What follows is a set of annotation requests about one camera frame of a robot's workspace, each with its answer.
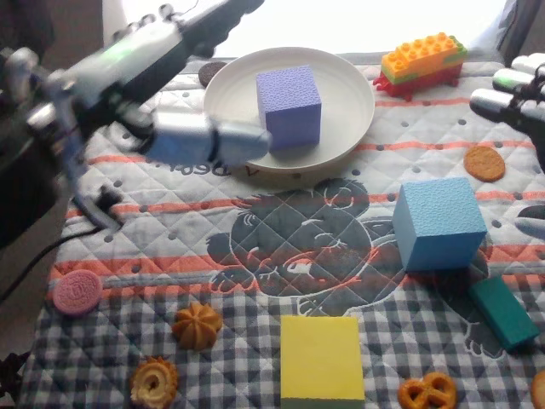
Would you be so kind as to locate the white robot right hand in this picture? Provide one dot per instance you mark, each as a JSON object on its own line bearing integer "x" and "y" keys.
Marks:
{"x": 519, "y": 98}

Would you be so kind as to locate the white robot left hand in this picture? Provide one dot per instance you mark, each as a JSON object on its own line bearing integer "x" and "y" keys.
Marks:
{"x": 127, "y": 64}

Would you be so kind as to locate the blue foam cube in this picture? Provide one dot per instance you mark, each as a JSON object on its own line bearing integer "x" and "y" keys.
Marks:
{"x": 438, "y": 226}

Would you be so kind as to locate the purple foam cube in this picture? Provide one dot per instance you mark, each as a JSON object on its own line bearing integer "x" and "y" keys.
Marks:
{"x": 289, "y": 111}

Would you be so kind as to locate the white round plate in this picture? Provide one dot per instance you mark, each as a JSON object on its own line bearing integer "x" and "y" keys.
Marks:
{"x": 340, "y": 106}

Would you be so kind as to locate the yellow foam block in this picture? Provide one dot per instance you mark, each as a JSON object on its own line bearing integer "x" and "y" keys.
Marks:
{"x": 321, "y": 358}

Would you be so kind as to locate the round flat brown biscuit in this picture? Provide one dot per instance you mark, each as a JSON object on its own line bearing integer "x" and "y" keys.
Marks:
{"x": 485, "y": 164}

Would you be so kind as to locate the chocolate sandwich cookie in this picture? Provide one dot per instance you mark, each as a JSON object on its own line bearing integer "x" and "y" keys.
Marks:
{"x": 210, "y": 73}

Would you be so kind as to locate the orange green red brick toy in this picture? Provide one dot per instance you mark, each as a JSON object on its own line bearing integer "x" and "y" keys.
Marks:
{"x": 421, "y": 59}

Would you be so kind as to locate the teal rectangular block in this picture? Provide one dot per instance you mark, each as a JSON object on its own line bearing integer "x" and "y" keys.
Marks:
{"x": 504, "y": 313}

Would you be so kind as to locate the pink sandwich cookie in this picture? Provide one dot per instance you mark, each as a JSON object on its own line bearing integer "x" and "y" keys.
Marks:
{"x": 77, "y": 293}

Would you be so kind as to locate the grey quilt with bear print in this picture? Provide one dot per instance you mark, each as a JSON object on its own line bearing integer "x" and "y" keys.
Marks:
{"x": 298, "y": 255}

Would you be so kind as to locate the orange swirl cookie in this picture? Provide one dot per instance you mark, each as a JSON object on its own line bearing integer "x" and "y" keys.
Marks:
{"x": 198, "y": 328}

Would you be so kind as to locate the pale edge cookie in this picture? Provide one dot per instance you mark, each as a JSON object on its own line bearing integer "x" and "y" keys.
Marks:
{"x": 539, "y": 389}

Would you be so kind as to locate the pretzel shaped cookie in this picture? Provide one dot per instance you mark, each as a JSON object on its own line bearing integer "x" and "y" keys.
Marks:
{"x": 427, "y": 392}

